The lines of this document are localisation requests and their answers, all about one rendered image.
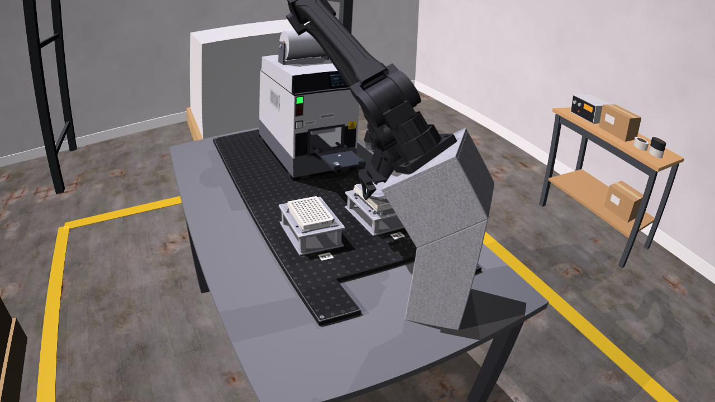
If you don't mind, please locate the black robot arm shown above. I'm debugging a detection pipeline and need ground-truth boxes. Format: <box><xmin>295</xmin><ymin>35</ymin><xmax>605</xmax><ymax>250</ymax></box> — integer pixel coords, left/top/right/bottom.
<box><xmin>286</xmin><ymin>0</ymin><xmax>457</xmax><ymax>174</ymax></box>

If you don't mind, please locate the white foil roll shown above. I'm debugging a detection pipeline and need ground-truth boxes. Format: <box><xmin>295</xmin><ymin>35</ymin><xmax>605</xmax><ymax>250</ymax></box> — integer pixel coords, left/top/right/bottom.
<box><xmin>279</xmin><ymin>30</ymin><xmax>327</xmax><ymax>60</ymax></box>

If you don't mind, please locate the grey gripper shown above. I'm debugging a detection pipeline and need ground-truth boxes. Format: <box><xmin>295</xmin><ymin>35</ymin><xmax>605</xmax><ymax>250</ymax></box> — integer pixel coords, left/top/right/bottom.
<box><xmin>358</xmin><ymin>152</ymin><xmax>395</xmax><ymax>200</ymax></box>

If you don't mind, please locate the white well plate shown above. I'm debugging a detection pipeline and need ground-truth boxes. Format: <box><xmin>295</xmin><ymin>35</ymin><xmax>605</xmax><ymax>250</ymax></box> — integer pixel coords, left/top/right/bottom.
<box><xmin>287</xmin><ymin>196</ymin><xmax>336</xmax><ymax>230</ymax></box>
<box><xmin>354</xmin><ymin>185</ymin><xmax>392</xmax><ymax>212</ymax></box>

